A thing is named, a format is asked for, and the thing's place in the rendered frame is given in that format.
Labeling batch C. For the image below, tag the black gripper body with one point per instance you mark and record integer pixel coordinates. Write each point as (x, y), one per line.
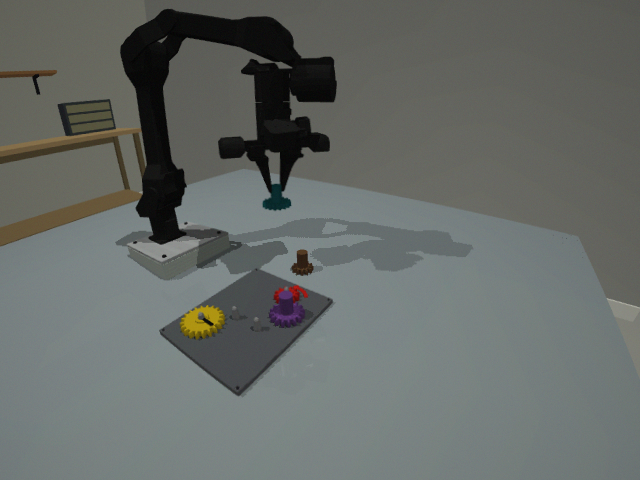
(236, 147)

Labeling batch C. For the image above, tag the yellow gear with black stripe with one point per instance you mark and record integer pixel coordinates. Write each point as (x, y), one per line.
(192, 326)

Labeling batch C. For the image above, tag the purple gear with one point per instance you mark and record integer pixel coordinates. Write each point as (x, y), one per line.
(287, 312)

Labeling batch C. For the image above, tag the red gear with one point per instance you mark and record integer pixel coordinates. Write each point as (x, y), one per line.
(294, 292)

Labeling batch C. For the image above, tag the red curved arrow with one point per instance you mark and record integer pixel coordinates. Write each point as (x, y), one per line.
(301, 290)

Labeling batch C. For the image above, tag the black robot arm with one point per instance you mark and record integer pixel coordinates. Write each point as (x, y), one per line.
(146, 64)

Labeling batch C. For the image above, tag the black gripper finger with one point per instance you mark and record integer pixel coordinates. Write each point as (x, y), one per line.
(286, 163)
(263, 167)

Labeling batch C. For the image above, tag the dark teal gear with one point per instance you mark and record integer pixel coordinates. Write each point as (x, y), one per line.
(276, 201)

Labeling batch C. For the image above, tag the brown gear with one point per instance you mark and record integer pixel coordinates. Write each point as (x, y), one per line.
(302, 266)

